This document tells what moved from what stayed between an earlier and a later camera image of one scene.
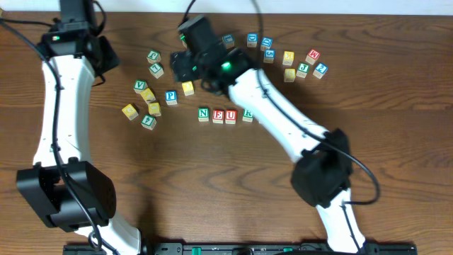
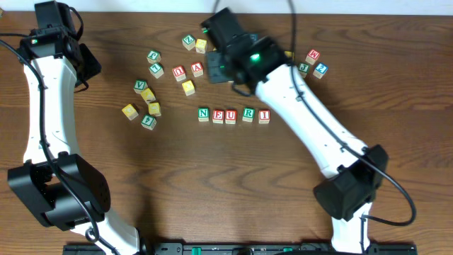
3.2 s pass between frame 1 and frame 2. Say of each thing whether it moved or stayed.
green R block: stayed
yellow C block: stayed
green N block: stayed
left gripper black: moved
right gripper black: moved
